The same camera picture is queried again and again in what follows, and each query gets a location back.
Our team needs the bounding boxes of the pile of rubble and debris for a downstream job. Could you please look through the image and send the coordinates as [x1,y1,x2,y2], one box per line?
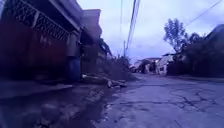
[81,55,138,89]

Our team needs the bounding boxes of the overhead wires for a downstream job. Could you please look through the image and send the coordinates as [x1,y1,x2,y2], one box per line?
[118,0,224,51]

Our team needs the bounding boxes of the grey cracked concrete road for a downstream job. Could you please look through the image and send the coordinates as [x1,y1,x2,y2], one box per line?
[89,72,224,128]

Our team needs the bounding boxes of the dark building with metal grille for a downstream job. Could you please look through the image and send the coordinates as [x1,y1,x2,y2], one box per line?
[0,0,113,84]

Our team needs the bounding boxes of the dark wall with bushes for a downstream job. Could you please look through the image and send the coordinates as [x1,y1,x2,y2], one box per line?
[166,23,224,79]

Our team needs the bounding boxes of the white house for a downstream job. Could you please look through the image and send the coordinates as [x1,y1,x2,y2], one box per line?
[155,53,176,76]

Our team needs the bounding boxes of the utility pole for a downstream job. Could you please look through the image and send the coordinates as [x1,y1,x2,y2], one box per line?
[122,40,127,59]

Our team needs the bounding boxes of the dark wet roadside strip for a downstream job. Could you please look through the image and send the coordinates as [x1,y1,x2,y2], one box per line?
[0,79,118,128]

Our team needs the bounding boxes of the tall tree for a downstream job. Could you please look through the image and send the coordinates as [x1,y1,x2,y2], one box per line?
[162,18,188,54]

